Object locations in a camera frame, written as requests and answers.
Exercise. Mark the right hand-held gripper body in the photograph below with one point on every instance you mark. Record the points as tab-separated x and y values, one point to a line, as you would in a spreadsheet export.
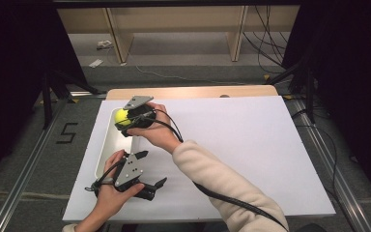
138	101

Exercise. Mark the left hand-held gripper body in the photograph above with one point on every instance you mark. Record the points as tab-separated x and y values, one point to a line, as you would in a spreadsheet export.
129	170

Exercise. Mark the yellow tennis ball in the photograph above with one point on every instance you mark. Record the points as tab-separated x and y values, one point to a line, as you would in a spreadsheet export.
121	116

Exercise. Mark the white plastic bin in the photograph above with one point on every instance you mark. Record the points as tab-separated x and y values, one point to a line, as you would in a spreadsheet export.
112	151

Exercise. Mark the person's right hand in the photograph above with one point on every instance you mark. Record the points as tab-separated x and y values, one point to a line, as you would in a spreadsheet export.
159	133

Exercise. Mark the person's left hand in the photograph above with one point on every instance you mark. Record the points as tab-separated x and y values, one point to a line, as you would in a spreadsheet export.
109	201

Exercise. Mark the light wooden table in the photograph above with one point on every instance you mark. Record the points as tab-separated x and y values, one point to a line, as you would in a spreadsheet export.
180	92

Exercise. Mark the white paper scrap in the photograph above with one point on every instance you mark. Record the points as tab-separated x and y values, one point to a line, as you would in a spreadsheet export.
95	63

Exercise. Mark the light wooden shelf unit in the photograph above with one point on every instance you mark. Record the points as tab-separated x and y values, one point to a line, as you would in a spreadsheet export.
119	38

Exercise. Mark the small white floor device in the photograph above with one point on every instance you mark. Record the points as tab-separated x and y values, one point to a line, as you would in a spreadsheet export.
104	44

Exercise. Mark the black metal stand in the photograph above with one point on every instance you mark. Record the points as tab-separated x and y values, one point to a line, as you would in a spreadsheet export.
47	103
309	96

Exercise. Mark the white board sheet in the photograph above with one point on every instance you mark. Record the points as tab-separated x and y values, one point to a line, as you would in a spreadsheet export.
238	135

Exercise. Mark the dark curtain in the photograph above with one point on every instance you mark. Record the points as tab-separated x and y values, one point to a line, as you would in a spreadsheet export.
13	80
351	80

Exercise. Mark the black frame bar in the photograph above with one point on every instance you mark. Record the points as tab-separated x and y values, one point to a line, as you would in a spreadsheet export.
174	3

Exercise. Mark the aluminium floor rail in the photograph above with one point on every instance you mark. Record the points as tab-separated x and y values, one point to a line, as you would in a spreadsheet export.
348	199
22	180

